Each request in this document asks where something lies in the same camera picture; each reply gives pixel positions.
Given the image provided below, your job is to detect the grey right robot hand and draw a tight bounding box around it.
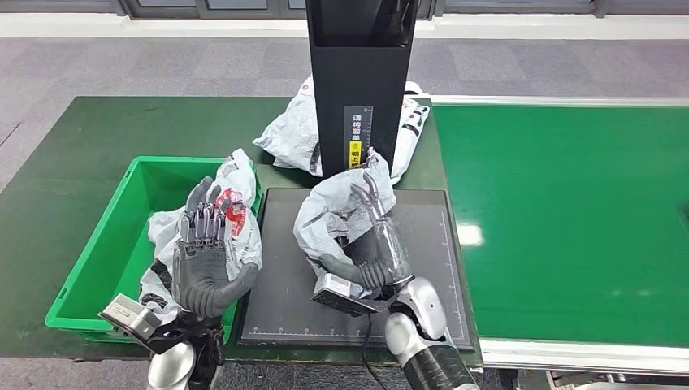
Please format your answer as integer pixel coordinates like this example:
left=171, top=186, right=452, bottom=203
left=306, top=171, right=415, bottom=296

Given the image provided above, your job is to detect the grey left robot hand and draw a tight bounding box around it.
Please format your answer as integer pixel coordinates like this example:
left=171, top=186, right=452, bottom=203
left=171, top=176, right=261, bottom=319

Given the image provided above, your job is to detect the plain white parcel bag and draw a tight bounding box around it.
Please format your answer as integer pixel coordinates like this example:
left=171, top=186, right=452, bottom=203
left=292, top=148, right=398, bottom=300

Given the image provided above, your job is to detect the white parcel bag red logo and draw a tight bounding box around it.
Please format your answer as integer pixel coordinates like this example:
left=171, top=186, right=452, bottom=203
left=138, top=148, right=263, bottom=324

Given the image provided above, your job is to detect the black inbound scanner machine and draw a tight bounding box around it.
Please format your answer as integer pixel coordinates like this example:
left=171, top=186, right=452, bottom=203
left=236, top=0, right=475, bottom=351

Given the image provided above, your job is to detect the white parcel bag black print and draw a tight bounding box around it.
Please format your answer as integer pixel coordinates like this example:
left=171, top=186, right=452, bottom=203
left=253, top=75, right=431, bottom=186

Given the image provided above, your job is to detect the green conveyor belt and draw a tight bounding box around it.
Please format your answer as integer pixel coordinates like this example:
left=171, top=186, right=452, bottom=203
left=430, top=102, right=689, bottom=349

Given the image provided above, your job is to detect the green plastic bin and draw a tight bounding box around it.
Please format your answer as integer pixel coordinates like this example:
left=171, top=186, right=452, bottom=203
left=45, top=156, right=263, bottom=345

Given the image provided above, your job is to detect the yellow black label sticker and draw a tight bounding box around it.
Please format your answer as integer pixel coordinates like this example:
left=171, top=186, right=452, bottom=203
left=344, top=105, right=374, bottom=169

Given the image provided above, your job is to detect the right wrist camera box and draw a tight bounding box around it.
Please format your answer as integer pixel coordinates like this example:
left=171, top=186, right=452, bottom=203
left=312, top=273, right=400, bottom=319

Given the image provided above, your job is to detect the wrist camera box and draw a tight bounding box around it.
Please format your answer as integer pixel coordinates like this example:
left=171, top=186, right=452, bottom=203
left=312, top=273, right=400, bottom=319
left=99, top=294, right=163, bottom=343

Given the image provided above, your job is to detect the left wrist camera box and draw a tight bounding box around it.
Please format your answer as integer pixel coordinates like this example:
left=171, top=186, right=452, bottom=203
left=99, top=294, right=163, bottom=343

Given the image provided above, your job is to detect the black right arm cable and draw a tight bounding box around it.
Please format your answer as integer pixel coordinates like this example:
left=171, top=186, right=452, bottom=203
left=362, top=312, right=388, bottom=390

